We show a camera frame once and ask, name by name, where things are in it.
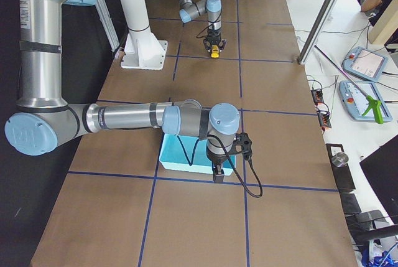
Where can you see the aluminium frame post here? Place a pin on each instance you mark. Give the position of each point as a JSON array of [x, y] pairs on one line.
[[316, 29]]

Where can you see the brown paper table cover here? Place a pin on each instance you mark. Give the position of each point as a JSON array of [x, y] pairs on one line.
[[119, 205]]

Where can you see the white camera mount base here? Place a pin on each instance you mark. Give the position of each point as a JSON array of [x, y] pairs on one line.
[[145, 52]]

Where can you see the far teach pendant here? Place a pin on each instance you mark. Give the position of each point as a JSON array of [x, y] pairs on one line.
[[364, 64]]

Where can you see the teal plastic bin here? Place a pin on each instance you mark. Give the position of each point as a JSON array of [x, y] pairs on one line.
[[174, 158]]

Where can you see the teach pendant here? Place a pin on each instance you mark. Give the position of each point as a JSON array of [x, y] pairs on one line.
[[364, 64], [356, 103]]

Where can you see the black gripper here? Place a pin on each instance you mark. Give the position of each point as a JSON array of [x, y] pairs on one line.
[[217, 159], [213, 34]]

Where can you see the near teach pendant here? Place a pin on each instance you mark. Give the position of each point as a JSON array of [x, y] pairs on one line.
[[356, 103]]

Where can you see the green handled reacher grabber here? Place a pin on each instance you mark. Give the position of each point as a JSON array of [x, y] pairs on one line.
[[373, 104]]

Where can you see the yellow beetle toy car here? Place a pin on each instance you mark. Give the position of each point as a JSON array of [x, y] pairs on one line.
[[215, 52]]

